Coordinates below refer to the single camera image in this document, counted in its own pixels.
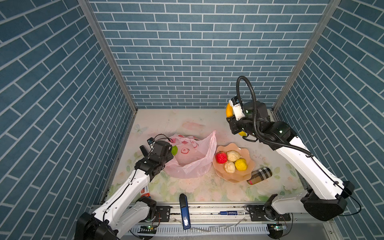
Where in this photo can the blue black handheld device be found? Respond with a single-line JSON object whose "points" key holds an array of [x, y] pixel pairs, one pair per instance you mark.
{"points": [[186, 222]]}

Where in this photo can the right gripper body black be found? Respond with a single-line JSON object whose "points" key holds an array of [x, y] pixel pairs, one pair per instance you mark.
{"points": [[241, 124]]}

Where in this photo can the yellow fake banana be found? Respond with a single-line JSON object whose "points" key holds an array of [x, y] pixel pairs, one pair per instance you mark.
{"points": [[236, 119]]}

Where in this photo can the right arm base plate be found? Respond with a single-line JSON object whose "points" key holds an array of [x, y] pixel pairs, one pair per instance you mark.
{"points": [[258, 213]]}

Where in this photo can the red fake strawberry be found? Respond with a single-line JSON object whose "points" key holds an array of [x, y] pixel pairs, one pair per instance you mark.
{"points": [[221, 157]]}

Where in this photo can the white slotted cable duct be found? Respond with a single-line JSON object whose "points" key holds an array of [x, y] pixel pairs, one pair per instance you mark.
{"points": [[201, 230]]}

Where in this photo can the yellow fake lemon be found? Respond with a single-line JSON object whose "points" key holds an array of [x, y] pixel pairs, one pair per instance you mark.
{"points": [[241, 165]]}

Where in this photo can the pink plastic bag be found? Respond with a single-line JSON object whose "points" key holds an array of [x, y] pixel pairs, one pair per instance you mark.
{"points": [[194, 158]]}

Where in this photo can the beige fake garlic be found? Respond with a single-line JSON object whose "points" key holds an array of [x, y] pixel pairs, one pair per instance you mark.
{"points": [[233, 156], [229, 167]]}

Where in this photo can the pink scalloped bowl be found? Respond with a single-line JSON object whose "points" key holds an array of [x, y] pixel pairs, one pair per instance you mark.
{"points": [[237, 176]]}

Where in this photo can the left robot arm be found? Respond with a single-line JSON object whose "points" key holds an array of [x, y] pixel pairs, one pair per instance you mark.
{"points": [[114, 218]]}

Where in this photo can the green fake lime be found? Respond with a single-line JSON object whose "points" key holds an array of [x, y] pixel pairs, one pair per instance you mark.
{"points": [[174, 150]]}

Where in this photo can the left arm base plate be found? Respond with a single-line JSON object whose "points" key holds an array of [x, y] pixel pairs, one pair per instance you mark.
{"points": [[161, 214]]}

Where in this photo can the red white blue tube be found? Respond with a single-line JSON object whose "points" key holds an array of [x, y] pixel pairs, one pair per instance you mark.
{"points": [[145, 192]]}

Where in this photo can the blue marker pen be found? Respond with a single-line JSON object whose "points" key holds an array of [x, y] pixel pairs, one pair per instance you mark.
{"points": [[232, 213]]}

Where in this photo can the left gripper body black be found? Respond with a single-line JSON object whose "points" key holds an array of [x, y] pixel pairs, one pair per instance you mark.
{"points": [[169, 156]]}

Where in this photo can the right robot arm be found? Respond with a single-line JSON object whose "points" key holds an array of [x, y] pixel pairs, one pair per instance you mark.
{"points": [[325, 195]]}

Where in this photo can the aluminium front rail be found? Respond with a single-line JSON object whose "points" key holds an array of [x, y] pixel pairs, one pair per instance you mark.
{"points": [[208, 213]]}

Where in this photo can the plaid cylindrical can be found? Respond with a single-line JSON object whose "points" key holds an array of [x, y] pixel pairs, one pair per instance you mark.
{"points": [[260, 175]]}

